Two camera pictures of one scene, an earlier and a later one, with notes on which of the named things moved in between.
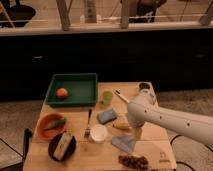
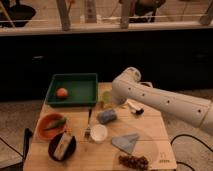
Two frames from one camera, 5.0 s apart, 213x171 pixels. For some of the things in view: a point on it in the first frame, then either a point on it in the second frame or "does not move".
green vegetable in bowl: [59, 122] does not move
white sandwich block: [62, 146] does not move
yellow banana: [122, 122] -> [121, 106]
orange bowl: [51, 125] does not move
